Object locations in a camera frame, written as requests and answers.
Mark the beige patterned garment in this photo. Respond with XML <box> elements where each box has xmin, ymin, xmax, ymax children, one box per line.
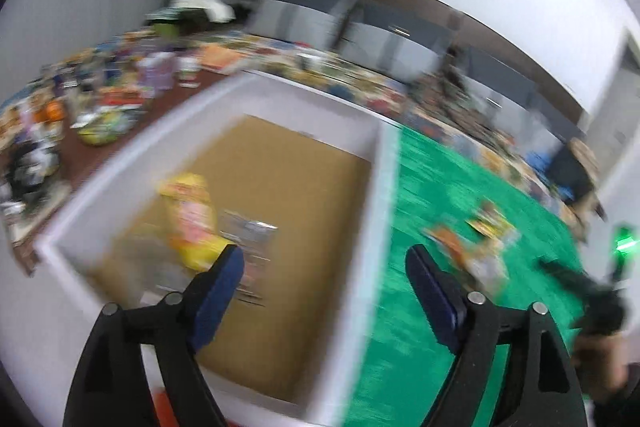
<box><xmin>568</xmin><ymin>138</ymin><xmax>608</xmax><ymax>221</ymax></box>

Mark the white cardboard box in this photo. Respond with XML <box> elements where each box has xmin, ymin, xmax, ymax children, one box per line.
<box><xmin>37</xmin><ymin>72</ymin><xmax>400</xmax><ymax>426</ymax></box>

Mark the long yellow red snack pack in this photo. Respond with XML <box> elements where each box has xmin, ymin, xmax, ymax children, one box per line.
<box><xmin>157</xmin><ymin>172</ymin><xmax>231</xmax><ymax>272</ymax></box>

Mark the person's right hand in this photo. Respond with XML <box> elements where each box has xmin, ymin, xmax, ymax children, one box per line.
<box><xmin>572</xmin><ymin>333</ymin><xmax>629</xmax><ymax>403</ymax></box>

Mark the yellow black snack pack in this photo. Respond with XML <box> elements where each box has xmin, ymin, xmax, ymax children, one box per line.
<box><xmin>466</xmin><ymin>199</ymin><xmax>516</xmax><ymax>239</ymax></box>

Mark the silver clear snack pack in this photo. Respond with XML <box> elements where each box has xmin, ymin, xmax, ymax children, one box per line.
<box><xmin>464</xmin><ymin>237</ymin><xmax>509</xmax><ymax>298</ymax></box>

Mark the black bag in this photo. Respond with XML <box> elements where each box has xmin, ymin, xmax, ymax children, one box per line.
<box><xmin>544</xmin><ymin>143</ymin><xmax>594</xmax><ymax>204</ymax></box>

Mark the vacuum packed orange sausage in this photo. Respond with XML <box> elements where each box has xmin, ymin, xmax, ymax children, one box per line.
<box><xmin>426</xmin><ymin>225</ymin><xmax>470</xmax><ymax>271</ymax></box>

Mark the clear bag of brown balls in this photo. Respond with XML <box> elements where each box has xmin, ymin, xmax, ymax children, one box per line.
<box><xmin>148</xmin><ymin>210</ymin><xmax>278</xmax><ymax>306</ymax></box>

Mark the green patterned cloth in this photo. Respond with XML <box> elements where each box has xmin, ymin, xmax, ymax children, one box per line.
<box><xmin>344</xmin><ymin>126</ymin><xmax>589</xmax><ymax>427</ymax></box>

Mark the brown headboard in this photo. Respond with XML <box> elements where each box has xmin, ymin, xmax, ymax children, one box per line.
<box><xmin>269</xmin><ymin>0</ymin><xmax>591</xmax><ymax>128</ymax></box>

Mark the white cloth bundle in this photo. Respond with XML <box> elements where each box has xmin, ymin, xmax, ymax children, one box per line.
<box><xmin>171</xmin><ymin>0</ymin><xmax>235</xmax><ymax>24</ymax></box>

